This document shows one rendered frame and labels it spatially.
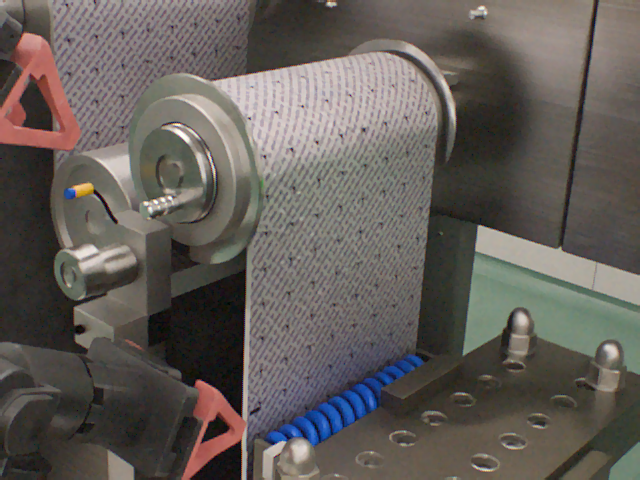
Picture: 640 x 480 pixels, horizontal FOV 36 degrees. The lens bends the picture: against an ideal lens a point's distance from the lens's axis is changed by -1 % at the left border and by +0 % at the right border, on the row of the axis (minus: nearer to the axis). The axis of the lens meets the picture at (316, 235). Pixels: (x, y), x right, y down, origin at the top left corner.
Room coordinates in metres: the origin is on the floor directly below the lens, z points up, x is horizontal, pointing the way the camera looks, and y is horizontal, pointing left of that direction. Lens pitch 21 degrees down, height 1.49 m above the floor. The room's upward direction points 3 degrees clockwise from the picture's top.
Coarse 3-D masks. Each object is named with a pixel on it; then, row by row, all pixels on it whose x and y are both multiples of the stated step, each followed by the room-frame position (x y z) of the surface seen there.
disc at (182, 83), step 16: (160, 80) 0.75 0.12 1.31; (176, 80) 0.74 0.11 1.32; (192, 80) 0.72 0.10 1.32; (144, 96) 0.76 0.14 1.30; (160, 96) 0.75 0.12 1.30; (192, 96) 0.72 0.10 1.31; (208, 96) 0.71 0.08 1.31; (224, 96) 0.70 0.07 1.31; (144, 112) 0.76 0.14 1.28; (224, 112) 0.70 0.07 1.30; (240, 112) 0.70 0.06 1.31; (240, 128) 0.69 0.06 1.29; (128, 144) 0.77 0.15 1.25; (240, 144) 0.69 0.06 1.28; (256, 160) 0.68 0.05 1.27; (256, 176) 0.68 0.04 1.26; (256, 192) 0.68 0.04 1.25; (256, 208) 0.68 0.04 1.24; (240, 224) 0.69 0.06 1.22; (256, 224) 0.68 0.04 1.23; (224, 240) 0.70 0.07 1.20; (240, 240) 0.69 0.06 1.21; (192, 256) 0.72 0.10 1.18; (208, 256) 0.71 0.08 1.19; (224, 256) 0.70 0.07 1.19
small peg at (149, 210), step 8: (152, 200) 0.69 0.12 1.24; (160, 200) 0.70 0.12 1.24; (168, 200) 0.70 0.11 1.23; (176, 200) 0.70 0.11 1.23; (144, 208) 0.69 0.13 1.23; (152, 208) 0.68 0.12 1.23; (160, 208) 0.69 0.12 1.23; (168, 208) 0.69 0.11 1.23; (176, 208) 0.70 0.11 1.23; (144, 216) 0.69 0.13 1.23; (152, 216) 0.68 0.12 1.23; (160, 216) 0.69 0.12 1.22
